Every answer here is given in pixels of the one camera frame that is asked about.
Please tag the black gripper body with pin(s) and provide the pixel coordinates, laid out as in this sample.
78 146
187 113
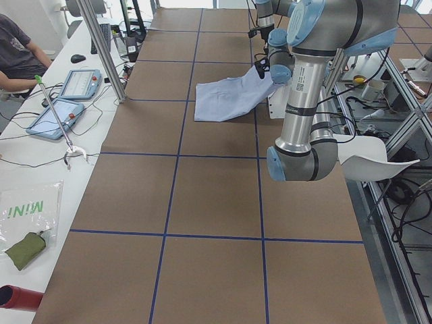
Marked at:
260 69
264 32

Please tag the light blue striped shirt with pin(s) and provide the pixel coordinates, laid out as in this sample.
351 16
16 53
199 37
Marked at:
232 97

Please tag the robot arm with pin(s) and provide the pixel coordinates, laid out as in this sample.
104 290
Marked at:
266 9
302 37

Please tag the upper blue teach pendant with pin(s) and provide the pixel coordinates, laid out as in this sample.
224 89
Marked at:
80 84

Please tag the blue teach pendant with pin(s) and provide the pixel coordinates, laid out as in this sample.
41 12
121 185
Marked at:
46 126
80 84

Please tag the black computer mouse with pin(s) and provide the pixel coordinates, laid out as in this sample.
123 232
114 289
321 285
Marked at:
77 58

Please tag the lower blue teach pendant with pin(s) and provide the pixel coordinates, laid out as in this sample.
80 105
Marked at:
46 126

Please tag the seated person in grey shirt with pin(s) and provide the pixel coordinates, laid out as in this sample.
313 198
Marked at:
21 59

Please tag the clear plastic bag green print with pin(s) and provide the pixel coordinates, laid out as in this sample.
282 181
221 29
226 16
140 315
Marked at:
30 208

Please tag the green fabric pouch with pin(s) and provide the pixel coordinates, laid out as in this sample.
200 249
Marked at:
26 250

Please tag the red cylinder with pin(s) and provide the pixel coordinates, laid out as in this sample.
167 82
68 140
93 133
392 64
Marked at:
21 299

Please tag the aluminium frame post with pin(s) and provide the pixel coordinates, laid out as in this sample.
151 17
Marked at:
89 15

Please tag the grabber stick with green handle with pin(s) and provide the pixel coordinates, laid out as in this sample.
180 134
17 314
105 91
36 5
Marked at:
71 147

